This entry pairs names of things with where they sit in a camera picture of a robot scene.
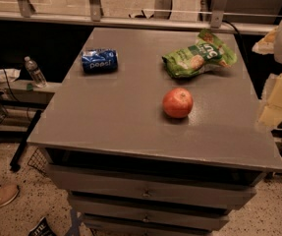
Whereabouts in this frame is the black snack bag on floor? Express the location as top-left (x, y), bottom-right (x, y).
top-left (28, 217), bottom-right (57, 236)

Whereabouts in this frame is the grey drawer cabinet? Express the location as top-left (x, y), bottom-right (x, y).
top-left (28, 28), bottom-right (282, 236)

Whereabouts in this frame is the green chip bag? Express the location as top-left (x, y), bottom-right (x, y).
top-left (162, 29), bottom-right (237, 79)

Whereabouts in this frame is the blue pepsi can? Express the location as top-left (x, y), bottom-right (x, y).
top-left (81, 49), bottom-right (118, 74)

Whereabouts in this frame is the black wire basket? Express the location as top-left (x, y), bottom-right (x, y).
top-left (28, 148), bottom-right (47, 176)

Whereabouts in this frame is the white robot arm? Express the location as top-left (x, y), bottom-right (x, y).
top-left (252, 20), bottom-right (282, 128)

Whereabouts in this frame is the clear plastic water bottle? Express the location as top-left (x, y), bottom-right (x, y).
top-left (25, 56), bottom-right (47, 88)

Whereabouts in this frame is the red apple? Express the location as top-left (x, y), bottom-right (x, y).
top-left (162, 88), bottom-right (194, 118)

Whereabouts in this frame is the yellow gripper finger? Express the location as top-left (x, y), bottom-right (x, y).
top-left (252, 29), bottom-right (277, 55)
top-left (258, 73), bottom-right (282, 128)

